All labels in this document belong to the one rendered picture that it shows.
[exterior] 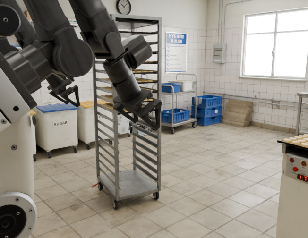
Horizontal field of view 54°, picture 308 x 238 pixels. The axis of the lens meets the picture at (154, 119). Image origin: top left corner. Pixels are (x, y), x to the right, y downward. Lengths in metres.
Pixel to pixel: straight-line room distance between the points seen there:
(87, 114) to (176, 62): 2.76
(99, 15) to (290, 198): 1.86
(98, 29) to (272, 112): 6.09
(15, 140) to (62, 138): 3.94
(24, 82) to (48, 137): 4.04
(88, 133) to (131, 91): 4.19
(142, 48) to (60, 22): 0.21
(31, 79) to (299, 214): 1.96
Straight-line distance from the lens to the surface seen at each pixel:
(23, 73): 0.61
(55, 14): 0.65
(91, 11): 0.68
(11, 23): 0.80
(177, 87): 5.89
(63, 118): 4.65
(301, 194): 2.21
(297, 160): 2.12
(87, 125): 4.87
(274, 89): 6.58
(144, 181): 3.33
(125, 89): 0.74
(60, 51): 0.62
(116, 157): 2.83
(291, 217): 2.31
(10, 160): 0.79
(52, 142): 4.68
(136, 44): 0.76
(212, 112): 6.76
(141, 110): 0.73
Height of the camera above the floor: 1.46
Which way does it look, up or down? 11 degrees down
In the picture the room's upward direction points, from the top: straight up
